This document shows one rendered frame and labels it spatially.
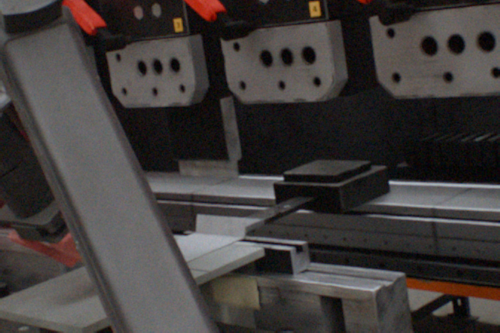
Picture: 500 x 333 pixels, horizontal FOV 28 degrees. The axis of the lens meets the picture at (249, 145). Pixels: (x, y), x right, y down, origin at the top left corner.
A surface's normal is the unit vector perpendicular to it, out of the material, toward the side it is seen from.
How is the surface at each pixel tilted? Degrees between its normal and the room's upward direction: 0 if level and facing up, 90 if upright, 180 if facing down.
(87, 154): 57
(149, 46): 90
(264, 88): 90
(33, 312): 0
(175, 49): 90
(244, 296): 90
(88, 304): 0
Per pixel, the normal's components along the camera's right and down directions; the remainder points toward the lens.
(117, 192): 0.18, -0.46
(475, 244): -0.68, 0.22
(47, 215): -0.47, -0.74
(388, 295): 0.72, 0.00
